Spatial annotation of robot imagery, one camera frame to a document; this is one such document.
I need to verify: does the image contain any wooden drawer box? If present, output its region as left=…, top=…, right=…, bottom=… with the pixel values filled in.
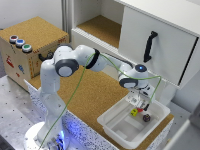
left=0, top=16, right=70, bottom=92

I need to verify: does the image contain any black door handle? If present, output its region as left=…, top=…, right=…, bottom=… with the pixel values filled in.
left=143, top=30, right=159, bottom=63

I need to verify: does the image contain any black drawer handle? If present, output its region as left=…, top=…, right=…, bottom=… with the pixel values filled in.
left=38, top=51, right=56, bottom=63

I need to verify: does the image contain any yellow block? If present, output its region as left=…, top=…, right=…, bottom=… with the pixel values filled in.
left=130, top=108, right=139, bottom=118

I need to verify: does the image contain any white plastic box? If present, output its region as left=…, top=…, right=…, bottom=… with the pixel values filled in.
left=96, top=96, right=171, bottom=150

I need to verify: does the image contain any purple block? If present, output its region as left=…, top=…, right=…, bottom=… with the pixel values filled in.
left=142, top=113, right=151, bottom=123

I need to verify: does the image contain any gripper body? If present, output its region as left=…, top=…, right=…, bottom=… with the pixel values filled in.
left=126, top=85, right=152, bottom=108

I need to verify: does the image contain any white sliding door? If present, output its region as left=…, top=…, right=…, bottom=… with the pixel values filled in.
left=117, top=5, right=199, bottom=86

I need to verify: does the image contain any green button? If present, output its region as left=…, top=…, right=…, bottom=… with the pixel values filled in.
left=21, top=43, right=33, bottom=54

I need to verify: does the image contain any red button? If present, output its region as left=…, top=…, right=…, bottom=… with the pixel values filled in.
left=8, top=34, right=19, bottom=45

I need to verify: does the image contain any blue button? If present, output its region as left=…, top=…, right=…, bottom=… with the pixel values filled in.
left=15, top=38, right=26, bottom=49

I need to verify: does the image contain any white cabinet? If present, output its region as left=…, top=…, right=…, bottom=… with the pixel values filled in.
left=70, top=0, right=200, bottom=106

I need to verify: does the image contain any green cable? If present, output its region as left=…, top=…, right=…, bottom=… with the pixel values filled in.
left=38, top=52, right=163, bottom=150

